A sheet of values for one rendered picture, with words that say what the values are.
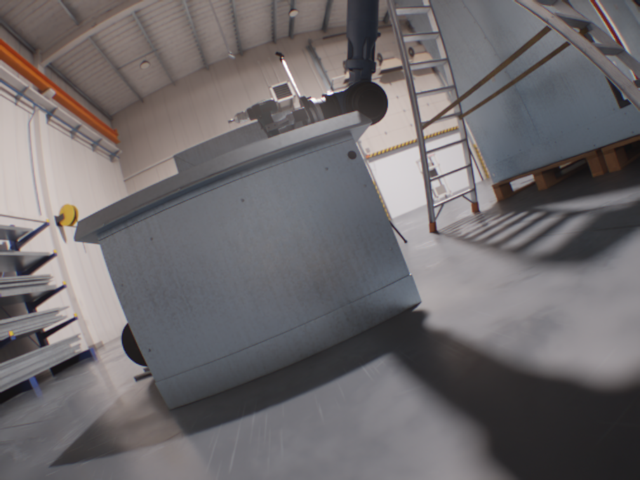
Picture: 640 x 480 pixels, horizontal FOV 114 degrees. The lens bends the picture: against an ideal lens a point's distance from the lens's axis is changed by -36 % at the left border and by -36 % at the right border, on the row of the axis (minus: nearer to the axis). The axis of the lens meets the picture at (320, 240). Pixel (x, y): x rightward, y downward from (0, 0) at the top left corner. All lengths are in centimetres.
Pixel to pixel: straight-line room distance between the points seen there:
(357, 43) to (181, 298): 108
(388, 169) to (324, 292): 1098
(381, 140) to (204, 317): 1122
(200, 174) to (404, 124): 1171
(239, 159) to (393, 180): 1097
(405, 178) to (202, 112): 778
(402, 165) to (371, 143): 140
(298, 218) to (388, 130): 1125
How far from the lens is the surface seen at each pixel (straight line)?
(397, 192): 1174
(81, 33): 955
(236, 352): 97
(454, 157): 1322
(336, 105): 121
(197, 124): 1201
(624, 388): 48
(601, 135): 244
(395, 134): 1215
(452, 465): 43
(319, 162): 99
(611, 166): 234
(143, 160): 1228
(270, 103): 124
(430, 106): 1331
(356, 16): 131
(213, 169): 94
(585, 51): 159
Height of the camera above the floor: 31
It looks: level
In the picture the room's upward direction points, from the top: 22 degrees counter-clockwise
